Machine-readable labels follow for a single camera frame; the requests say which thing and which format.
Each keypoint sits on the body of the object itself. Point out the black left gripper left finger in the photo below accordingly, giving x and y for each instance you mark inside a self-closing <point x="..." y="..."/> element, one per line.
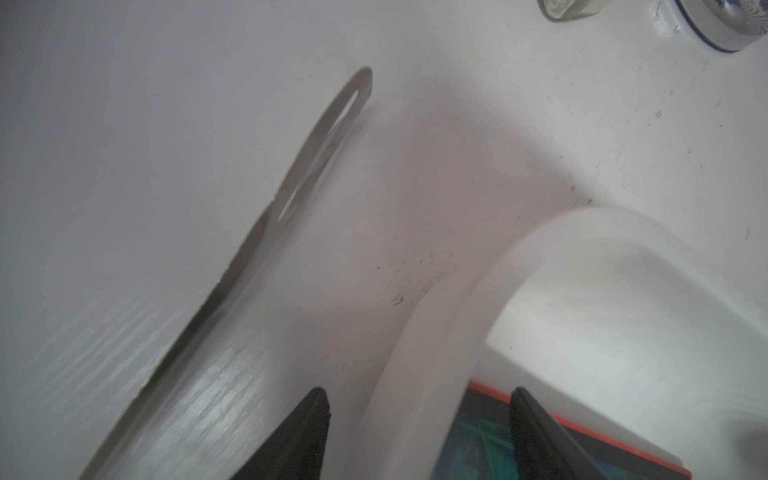
<point x="295" y="450"/>

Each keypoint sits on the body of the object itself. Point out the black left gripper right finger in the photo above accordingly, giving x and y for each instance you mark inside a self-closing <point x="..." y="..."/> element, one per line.
<point x="542" y="448"/>

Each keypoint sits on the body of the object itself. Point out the white plastic storage box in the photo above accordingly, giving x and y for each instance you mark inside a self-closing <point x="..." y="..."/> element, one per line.
<point x="609" y="320"/>

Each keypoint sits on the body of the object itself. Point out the glass spice jar black lid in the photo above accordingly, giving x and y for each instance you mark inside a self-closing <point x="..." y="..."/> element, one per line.
<point x="567" y="10"/>

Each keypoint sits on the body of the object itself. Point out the chrome wire jewelry stand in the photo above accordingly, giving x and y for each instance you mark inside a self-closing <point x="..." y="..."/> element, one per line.
<point x="727" y="25"/>

